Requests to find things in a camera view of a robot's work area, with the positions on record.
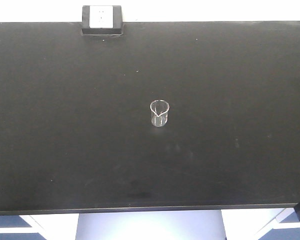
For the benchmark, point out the clear glass beaker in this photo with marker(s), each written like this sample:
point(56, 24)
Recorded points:
point(159, 112)

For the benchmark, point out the blue base cabinet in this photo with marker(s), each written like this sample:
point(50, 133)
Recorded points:
point(39, 227)
point(261, 224)

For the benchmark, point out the black white power outlet box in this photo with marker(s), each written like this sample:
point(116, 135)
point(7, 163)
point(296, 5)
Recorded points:
point(102, 20)

